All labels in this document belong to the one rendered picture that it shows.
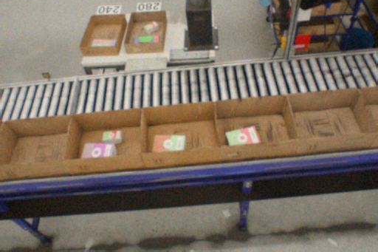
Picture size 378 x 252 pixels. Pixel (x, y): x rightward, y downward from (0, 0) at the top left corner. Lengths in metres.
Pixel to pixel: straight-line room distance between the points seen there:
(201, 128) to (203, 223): 0.92
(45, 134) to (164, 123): 0.71
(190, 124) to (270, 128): 0.45
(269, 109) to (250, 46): 1.82
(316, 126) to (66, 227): 1.94
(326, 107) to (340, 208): 0.97
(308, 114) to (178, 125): 0.74
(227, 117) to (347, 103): 0.68
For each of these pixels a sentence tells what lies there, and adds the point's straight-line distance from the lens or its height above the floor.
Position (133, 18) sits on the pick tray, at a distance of 2.92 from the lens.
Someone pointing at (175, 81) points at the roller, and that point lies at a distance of 2.38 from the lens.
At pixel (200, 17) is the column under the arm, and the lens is 2.44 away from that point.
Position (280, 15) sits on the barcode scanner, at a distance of 2.34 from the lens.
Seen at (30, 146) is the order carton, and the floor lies 0.89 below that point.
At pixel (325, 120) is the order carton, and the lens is 2.06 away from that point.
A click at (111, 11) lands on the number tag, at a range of 2.94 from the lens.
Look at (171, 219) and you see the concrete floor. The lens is 2.67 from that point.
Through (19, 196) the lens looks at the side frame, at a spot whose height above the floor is 0.79.
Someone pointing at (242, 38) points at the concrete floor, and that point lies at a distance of 3.83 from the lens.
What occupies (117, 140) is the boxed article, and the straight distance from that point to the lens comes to 1.96.
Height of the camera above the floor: 2.48
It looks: 52 degrees down
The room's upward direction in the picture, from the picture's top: 7 degrees counter-clockwise
